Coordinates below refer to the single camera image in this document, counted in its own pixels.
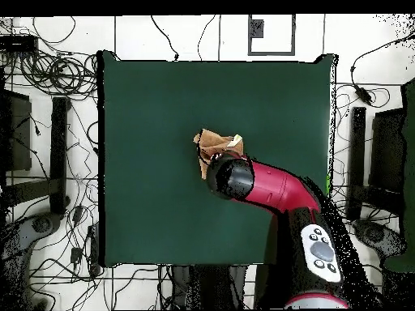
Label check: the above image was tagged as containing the tan terry towel white label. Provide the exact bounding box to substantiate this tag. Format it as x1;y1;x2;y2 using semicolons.
193;128;244;180

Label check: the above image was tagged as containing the flat black device box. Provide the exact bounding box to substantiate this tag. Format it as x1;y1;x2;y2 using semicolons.
0;34;39;53

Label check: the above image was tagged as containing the dark green table cloth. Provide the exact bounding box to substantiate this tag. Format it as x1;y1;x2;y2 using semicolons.
96;49;338;268

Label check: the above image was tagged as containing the black power strip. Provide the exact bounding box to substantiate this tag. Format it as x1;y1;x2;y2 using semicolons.
86;223;102;277

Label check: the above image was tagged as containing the black stand leg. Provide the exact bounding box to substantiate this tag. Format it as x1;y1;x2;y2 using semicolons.
4;96;71;216
345;106;404;221

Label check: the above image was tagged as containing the dark grey square plate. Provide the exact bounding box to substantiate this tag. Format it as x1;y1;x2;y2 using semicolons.
250;19;265;39

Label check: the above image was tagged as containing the black office chair base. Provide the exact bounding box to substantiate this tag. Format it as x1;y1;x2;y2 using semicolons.
351;218;408;260
0;211;64;310

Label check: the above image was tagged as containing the black power adapter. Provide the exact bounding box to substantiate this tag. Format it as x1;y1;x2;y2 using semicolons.
353;84;374;105

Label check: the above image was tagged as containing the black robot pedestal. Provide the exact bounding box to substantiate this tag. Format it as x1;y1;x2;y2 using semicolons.
169;264;255;310

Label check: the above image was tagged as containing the black cable with plug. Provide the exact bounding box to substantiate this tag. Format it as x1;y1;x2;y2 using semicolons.
150;15;180;62

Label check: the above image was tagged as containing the grey rectangular floor frame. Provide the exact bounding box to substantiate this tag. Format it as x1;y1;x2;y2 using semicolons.
247;14;297;57

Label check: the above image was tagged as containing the coiled black cable bundle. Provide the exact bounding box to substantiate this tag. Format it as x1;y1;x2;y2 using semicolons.
19;51;98;98

